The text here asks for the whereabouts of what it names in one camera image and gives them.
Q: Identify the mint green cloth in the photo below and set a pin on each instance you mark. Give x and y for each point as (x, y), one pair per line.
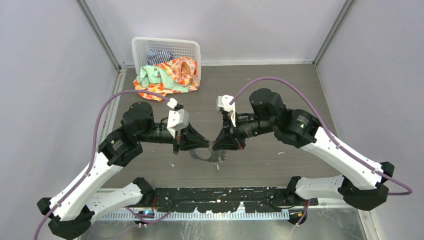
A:
(155, 79)

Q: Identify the blue striped cloth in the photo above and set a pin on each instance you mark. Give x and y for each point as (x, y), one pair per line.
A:
(155, 57)

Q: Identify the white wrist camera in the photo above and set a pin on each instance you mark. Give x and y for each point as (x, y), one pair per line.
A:
(178, 117)
(226, 107)

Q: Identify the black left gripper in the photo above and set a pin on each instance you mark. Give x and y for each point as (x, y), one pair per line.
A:
(189, 139)

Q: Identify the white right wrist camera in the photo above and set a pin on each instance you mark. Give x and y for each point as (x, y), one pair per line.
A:
(226, 107)

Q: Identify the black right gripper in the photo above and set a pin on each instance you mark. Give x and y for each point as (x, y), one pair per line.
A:
(230, 137)

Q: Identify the orange floral cloth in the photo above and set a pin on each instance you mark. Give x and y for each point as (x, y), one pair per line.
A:
(183, 70)

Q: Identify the white plastic laundry basket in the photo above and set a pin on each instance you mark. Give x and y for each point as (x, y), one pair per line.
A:
(141, 46)

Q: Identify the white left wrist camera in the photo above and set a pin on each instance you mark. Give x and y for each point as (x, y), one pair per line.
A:
(178, 117)

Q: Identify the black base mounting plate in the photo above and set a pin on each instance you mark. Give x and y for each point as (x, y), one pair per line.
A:
(220, 199)

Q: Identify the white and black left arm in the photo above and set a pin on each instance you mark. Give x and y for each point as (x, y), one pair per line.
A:
(72, 211)

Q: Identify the perforated cable duct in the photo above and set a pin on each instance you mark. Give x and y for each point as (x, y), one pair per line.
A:
(124, 215)

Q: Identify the aluminium frame rail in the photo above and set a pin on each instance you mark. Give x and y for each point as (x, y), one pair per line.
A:
(332, 203)

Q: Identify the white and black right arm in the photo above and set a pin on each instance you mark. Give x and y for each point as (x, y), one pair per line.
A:
(360, 183)

